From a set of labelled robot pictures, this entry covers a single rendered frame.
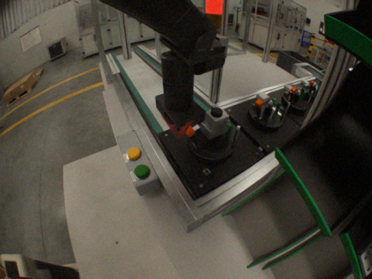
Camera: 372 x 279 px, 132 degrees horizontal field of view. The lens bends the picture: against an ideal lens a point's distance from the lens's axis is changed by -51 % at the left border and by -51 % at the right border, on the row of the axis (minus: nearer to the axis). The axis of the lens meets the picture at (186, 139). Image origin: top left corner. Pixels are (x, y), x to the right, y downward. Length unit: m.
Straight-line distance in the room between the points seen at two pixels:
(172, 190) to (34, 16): 8.79
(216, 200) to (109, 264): 0.36
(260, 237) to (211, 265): 0.18
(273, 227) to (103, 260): 0.45
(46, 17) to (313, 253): 8.84
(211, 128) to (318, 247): 0.38
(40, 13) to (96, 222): 8.57
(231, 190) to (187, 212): 0.12
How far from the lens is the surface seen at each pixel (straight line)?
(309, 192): 0.22
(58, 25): 8.44
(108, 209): 0.57
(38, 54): 8.89
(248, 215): 0.37
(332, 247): 0.39
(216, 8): 0.53
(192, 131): 0.40
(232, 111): 0.64
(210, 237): 0.50
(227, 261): 0.50
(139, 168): 0.46
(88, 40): 5.51
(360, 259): 0.25
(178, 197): 0.42
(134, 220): 0.53
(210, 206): 0.42
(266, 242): 0.37
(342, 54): 0.26
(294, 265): 0.39
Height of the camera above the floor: 1.35
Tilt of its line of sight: 48 degrees down
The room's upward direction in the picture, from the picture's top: straight up
